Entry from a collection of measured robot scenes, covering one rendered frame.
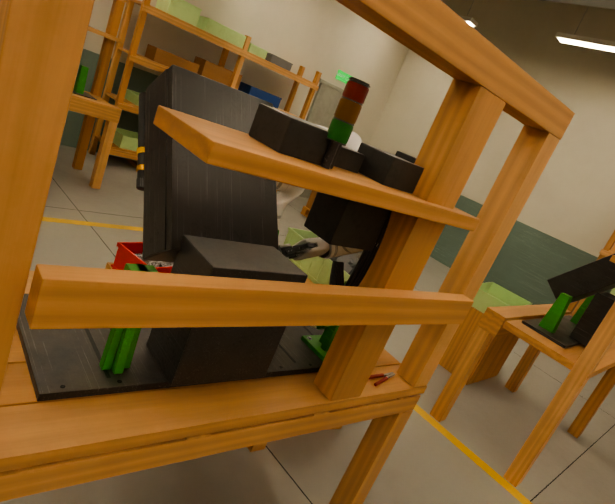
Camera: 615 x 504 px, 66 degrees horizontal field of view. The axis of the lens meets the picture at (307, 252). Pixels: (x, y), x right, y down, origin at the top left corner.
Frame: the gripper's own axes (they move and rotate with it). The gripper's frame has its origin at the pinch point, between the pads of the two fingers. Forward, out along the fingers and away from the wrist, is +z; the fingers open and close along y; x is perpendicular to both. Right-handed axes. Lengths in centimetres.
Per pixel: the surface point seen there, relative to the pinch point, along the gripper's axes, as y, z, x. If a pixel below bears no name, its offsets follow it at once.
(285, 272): 21.4, 15.7, 9.6
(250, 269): 23.6, 26.6, 7.5
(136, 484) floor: -97, 39, 64
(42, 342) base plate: -7, 70, 10
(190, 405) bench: 4, 43, 35
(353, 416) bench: -8, -13, 56
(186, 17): -337, -184, -392
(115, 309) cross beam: 41, 63, 13
